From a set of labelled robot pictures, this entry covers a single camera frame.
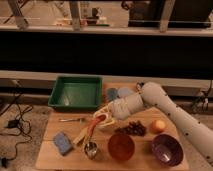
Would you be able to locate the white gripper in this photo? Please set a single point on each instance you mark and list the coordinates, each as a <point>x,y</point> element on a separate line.
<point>120,109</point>

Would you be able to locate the red pepper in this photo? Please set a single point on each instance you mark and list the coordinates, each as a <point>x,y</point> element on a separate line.
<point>91,128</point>

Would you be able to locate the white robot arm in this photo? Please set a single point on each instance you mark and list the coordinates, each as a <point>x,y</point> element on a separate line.
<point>152,94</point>

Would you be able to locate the white paper cup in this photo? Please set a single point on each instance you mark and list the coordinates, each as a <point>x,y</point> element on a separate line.
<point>100,119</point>

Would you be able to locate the metal cup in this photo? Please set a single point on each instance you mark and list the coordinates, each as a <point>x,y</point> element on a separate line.
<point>90,150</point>

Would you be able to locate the dark blue cloth piece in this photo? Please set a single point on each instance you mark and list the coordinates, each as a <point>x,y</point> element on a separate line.
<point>111,94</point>

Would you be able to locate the banana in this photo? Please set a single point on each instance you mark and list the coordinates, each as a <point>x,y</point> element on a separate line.
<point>81,136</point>

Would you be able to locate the light blue cloth piece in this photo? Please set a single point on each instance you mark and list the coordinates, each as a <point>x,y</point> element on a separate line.
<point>124,92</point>

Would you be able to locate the bunch of dark grapes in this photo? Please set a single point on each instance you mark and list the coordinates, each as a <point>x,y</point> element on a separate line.
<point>133,128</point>

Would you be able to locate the orange bowl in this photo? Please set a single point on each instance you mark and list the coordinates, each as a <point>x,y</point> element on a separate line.
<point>121,147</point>

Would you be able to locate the wooden board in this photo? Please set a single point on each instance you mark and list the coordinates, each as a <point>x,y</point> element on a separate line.
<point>49,158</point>

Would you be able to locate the green plastic tray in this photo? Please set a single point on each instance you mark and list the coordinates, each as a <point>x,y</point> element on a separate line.
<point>76,93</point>

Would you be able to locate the blue sponge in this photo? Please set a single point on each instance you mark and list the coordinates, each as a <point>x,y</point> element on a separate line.
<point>63,143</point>

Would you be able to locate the peach apple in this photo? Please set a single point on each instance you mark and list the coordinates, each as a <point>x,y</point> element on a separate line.
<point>158,126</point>

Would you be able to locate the purple bowl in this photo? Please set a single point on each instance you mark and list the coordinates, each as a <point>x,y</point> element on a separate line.
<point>167,150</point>

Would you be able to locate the black handled tool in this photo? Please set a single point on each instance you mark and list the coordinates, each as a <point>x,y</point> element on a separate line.
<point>139,86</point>

